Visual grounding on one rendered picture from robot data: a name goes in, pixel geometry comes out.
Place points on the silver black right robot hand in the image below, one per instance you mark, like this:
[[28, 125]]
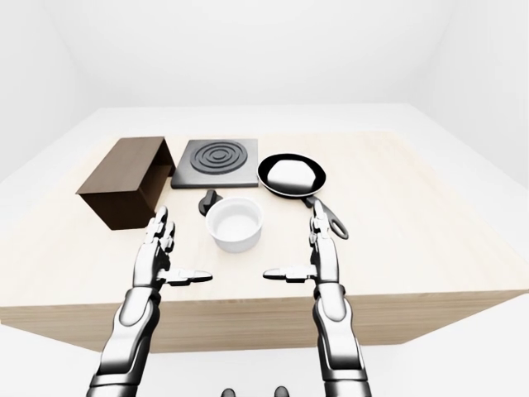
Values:
[[326, 256]]

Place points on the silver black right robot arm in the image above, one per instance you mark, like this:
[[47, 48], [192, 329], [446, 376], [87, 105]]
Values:
[[341, 339]]

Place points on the round black stove knob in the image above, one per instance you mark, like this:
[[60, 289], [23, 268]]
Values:
[[209, 202]]

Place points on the small dark rounded shape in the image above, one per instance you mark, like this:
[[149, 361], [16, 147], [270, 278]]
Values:
[[282, 391], [227, 392]]

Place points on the black frying pan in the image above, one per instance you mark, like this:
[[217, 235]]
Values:
[[291, 175]]

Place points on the brown wooden cabinet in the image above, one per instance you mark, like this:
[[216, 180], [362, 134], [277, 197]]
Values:
[[124, 182]]

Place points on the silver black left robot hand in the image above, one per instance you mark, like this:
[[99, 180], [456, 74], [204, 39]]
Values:
[[148, 258]]

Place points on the white bowl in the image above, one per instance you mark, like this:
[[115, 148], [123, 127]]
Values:
[[234, 223]]

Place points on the flat dark stove plate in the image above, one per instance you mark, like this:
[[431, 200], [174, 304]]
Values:
[[217, 163]]

